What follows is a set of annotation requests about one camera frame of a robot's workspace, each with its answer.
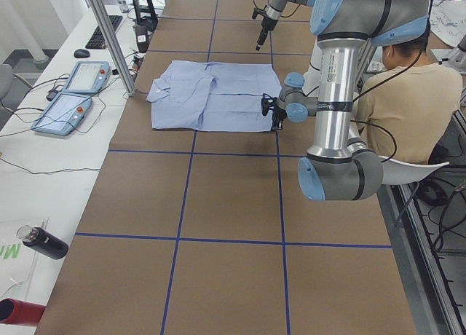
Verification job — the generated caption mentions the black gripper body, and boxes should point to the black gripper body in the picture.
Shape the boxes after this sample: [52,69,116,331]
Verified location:
[272,107,286,122]
[261,15,277,30]

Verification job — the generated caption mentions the blue striped button shirt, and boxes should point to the blue striped button shirt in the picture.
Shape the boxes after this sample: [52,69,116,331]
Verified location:
[146,60,281,133]

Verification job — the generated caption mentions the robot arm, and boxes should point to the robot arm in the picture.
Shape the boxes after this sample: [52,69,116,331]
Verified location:
[265,0,430,200]
[252,0,316,51]

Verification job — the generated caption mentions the black monitor stand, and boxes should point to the black monitor stand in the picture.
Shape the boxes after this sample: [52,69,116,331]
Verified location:
[133,0,158,32]

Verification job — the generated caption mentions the black box with label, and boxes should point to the black box with label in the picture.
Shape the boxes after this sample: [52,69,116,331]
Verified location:
[133,24,149,53]

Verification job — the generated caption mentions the seated person beige shirt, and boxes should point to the seated person beige shirt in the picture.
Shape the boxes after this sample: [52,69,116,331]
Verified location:
[355,34,462,165]

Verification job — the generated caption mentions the white chair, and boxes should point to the white chair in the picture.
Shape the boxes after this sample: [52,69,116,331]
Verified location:
[378,156,451,223]

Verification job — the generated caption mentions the black keyboard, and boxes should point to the black keyboard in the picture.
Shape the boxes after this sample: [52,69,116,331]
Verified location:
[84,15,124,50]

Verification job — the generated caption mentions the far teach pendant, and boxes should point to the far teach pendant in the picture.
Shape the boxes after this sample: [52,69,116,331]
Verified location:
[63,61,111,95]

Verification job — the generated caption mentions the teach pendant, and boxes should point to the teach pendant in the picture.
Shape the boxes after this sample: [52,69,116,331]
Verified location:
[31,92,92,136]
[63,61,111,95]

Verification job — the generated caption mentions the black computer mouse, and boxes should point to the black computer mouse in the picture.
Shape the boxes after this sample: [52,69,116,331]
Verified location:
[74,49,90,58]

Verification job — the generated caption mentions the near teach pendant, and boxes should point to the near teach pendant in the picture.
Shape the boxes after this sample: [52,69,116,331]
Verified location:
[31,92,92,136]

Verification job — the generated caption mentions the black water bottle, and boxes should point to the black water bottle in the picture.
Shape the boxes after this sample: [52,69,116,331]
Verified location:
[16,225,68,260]

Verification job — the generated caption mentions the red cylinder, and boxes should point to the red cylinder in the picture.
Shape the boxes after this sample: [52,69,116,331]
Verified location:
[1,298,46,326]

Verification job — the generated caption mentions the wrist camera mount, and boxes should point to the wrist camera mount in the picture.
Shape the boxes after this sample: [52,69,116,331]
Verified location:
[252,7,266,20]
[261,93,277,117]

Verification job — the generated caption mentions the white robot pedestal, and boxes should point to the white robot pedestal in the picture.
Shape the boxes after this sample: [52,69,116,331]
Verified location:
[302,43,322,97]

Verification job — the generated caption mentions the aluminium frame post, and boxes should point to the aluminium frame post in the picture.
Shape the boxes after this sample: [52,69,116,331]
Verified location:
[88,0,135,97]

